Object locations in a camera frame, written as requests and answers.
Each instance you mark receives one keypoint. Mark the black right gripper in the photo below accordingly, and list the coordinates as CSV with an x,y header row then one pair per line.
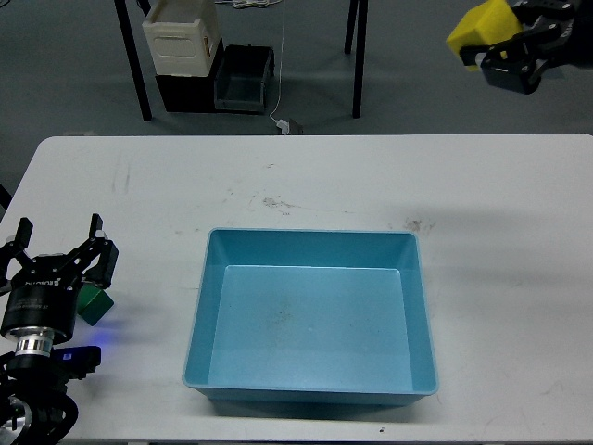
x,y
568,24

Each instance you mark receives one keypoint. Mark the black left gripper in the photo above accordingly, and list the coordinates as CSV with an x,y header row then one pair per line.
x,y
44,295

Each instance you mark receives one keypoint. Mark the green cube block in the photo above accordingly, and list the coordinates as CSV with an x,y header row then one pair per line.
x,y
93,303

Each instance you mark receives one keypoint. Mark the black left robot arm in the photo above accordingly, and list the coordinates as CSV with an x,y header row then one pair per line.
x,y
35,405

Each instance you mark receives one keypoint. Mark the black box under crate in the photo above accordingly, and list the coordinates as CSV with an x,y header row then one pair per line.
x,y
190,94

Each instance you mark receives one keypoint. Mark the black right table leg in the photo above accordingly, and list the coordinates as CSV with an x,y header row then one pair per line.
x,y
355,38

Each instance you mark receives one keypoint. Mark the black table leg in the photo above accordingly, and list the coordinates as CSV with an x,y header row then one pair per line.
x,y
355,38
133,59

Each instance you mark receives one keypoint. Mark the blue plastic tray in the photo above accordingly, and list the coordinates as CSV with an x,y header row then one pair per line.
x,y
312,316

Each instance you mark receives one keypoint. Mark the white plug adapter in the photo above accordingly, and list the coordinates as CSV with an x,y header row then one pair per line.
x,y
283,127

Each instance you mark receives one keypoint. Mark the black left table leg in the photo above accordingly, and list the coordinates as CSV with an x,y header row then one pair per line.
x,y
133,59

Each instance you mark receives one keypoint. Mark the dark grey storage bin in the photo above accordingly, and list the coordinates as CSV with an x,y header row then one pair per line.
x,y
242,79

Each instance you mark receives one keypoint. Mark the cream plastic crate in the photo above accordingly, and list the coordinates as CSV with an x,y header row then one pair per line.
x,y
183,37

